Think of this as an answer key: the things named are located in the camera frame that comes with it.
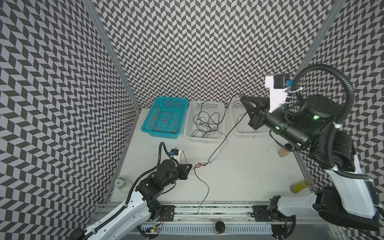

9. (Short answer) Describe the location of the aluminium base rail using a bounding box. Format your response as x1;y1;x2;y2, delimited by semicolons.
140;202;348;240

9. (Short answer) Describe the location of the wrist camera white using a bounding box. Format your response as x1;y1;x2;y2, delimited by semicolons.
169;149;181;164
265;74;292;113

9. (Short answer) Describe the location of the red wire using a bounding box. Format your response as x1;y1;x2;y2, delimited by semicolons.
149;110;181;134

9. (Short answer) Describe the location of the brown spice bottle black cap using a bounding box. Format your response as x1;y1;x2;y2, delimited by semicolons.
278;143;293;158

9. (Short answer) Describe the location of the white plastic basket right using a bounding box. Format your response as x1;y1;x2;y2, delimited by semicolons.
228;97;269;138

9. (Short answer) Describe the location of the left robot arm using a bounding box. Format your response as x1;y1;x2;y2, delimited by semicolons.
69;142;193;240

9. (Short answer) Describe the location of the white plastic basket middle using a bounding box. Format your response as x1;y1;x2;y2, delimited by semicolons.
184;101;226;143

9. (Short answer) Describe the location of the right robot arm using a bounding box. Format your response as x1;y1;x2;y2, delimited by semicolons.
240;64;384;231

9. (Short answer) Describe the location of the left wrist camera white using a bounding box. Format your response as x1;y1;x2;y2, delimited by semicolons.
169;149;181;164

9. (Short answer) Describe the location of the teal plastic basket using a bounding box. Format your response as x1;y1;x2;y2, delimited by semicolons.
141;97;189;139

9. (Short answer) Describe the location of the aluminium corner post left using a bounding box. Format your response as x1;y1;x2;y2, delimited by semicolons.
82;0;141;112

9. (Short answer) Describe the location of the long black wire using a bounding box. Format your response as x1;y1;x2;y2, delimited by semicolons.
193;93;250;208

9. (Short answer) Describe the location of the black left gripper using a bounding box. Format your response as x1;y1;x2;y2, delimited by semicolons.
161;163;194;188

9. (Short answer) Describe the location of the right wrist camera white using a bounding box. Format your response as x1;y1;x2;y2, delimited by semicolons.
265;74;292;113

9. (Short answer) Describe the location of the aluminium corner post right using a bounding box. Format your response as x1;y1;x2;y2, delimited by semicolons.
294;0;347;78

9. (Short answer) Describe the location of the aluminium corner post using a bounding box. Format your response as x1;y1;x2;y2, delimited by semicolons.
294;0;347;78
82;0;141;112

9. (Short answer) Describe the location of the white plastic basket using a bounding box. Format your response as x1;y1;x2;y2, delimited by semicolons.
184;101;226;143
228;97;269;138

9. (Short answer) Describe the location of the yellow liquid bottle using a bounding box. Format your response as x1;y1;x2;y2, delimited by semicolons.
290;178;313;193

